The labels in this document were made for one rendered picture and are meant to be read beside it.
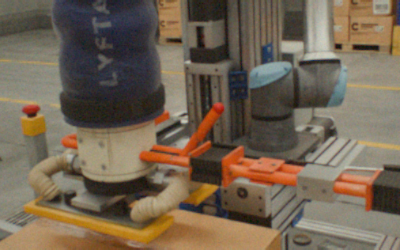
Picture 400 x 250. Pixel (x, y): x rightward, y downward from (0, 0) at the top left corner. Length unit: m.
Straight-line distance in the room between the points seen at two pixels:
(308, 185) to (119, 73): 0.42
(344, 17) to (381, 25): 0.54
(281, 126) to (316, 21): 0.30
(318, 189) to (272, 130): 0.57
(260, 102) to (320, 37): 0.24
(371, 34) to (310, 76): 6.83
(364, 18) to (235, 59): 6.66
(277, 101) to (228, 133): 0.29
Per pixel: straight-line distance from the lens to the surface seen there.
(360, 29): 8.42
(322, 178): 1.02
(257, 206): 1.52
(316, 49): 1.59
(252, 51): 1.77
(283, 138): 1.59
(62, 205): 1.28
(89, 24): 1.11
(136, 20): 1.13
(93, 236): 1.42
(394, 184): 0.99
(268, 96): 1.56
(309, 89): 1.56
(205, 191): 1.29
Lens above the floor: 1.60
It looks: 18 degrees down
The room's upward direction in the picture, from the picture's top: 4 degrees counter-clockwise
